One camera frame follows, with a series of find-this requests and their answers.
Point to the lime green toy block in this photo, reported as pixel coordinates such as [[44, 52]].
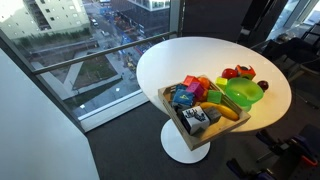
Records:
[[220, 82]]

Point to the large orange toy fruit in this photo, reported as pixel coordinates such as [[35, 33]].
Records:
[[204, 82]]

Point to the orange number six cube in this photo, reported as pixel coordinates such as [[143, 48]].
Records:
[[246, 72]]

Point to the blue number cube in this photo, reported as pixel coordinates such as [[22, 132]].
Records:
[[182, 98]]

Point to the grey window railing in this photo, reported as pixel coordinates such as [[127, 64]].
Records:
[[100, 53]]

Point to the wooden toy tray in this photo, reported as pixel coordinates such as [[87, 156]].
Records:
[[216, 130]]

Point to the black orange bar clamp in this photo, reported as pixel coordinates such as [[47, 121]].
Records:
[[290, 148], [246, 173]]

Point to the green toy cube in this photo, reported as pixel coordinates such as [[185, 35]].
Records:
[[214, 96]]

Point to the yellow toy banana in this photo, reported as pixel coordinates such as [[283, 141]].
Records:
[[227, 112]]

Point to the black office chair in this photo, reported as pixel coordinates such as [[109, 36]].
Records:
[[290, 50]]

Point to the dark window frame post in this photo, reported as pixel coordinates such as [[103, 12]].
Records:
[[66, 112]]

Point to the magenta toy cube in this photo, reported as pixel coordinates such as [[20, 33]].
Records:
[[195, 89]]

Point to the green plastic bowl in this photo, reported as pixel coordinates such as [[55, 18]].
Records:
[[243, 91]]

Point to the red toy apple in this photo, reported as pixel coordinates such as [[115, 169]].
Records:
[[229, 73]]

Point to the white table pedestal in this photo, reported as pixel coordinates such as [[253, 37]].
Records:
[[176, 146]]

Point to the dark purple toy plum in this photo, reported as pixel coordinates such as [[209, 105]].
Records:
[[263, 85]]

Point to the red toy cube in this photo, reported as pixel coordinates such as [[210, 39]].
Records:
[[190, 80]]

